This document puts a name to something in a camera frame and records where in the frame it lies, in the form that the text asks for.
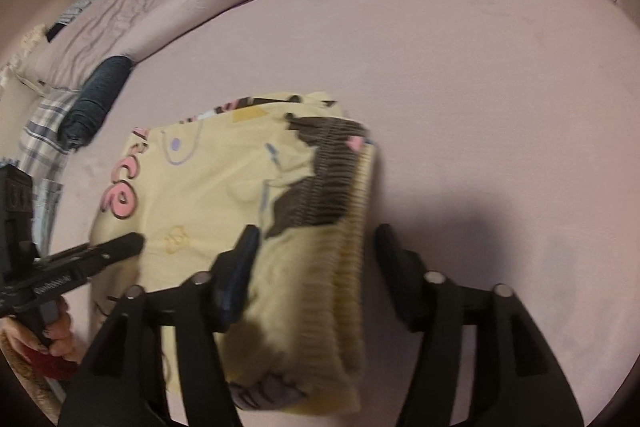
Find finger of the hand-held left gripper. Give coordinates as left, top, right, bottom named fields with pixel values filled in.
left=34, top=232, right=146, bottom=300

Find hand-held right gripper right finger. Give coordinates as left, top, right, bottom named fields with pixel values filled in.
left=375, top=223, right=586, bottom=427

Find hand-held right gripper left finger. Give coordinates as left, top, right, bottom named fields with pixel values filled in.
left=59, top=224, right=262, bottom=427

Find yellow printed pants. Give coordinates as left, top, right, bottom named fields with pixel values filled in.
left=87, top=92, right=379, bottom=416

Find person's left hand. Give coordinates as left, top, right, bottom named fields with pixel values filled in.
left=2, top=296, right=79, bottom=364

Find grey plaid cloth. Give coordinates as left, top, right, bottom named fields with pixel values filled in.
left=16, top=86, right=84, bottom=254

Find red cloth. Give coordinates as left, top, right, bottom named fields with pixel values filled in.
left=27, top=347, right=77, bottom=381

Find dark blue rolled cloth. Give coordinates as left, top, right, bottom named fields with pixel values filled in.
left=57, top=54, right=136, bottom=148

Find brown fuzzy rug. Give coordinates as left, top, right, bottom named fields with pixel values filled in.
left=0, top=332, right=67, bottom=414

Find white fringed cloth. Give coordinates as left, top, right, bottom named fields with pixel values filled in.
left=0, top=24, right=49, bottom=90

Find bed with pink sheet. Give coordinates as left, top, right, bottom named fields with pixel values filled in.
left=30, top=0, right=640, bottom=427

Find grey striped pillow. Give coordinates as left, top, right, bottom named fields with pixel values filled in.
left=47, top=0, right=109, bottom=40

